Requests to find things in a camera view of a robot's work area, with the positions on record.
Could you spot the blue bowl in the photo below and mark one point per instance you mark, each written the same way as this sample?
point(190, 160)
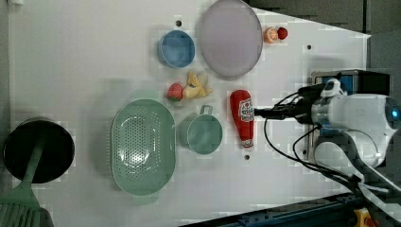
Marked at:
point(176, 49)

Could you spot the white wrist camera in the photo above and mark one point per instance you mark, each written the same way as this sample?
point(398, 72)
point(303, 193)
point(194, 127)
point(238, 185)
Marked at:
point(333, 87)

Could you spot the lilac round plate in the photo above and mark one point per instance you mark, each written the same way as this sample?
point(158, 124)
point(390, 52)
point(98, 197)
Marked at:
point(231, 38)

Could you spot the black toaster oven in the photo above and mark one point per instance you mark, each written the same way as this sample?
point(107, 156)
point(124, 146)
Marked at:
point(357, 81)

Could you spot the black round pot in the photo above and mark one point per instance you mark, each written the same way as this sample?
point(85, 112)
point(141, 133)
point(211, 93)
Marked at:
point(48, 142)

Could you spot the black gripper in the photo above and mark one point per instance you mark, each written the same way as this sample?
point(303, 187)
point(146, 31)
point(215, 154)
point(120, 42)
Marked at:
point(297, 105)

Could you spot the small red toy fruit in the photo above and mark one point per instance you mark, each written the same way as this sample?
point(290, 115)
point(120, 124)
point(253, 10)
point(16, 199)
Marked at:
point(282, 33)

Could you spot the toy orange half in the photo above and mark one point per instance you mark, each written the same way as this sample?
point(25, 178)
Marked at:
point(270, 35)

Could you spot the red ketchup bottle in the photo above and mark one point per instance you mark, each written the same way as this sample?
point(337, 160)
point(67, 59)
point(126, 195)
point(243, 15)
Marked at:
point(243, 115)

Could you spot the green cup with handle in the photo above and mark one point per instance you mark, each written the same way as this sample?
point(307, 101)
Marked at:
point(204, 132)

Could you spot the toy strawberry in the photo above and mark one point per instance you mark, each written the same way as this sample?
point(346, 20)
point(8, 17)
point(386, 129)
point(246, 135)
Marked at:
point(175, 92)

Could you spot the green perforated strainer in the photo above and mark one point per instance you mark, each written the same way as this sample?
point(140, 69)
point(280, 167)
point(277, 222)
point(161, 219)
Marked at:
point(143, 147)

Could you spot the green spatula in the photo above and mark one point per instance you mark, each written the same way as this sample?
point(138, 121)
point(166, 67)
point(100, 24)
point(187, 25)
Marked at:
point(19, 206)

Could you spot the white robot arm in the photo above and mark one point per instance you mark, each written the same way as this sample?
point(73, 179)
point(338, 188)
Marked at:
point(356, 131)

